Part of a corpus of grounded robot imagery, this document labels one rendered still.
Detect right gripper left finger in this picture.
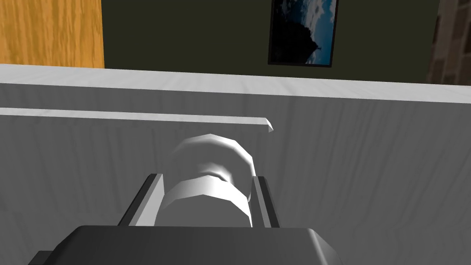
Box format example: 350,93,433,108
117,173,165,227

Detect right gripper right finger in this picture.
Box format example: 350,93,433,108
250,176,281,228

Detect white round knob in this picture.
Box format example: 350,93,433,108
154,133,257,228

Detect white drawer front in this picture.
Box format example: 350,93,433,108
0,107,274,265

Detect framed landscape picture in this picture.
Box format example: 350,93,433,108
267,0,339,69

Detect orange wooden door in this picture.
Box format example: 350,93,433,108
0,0,105,69

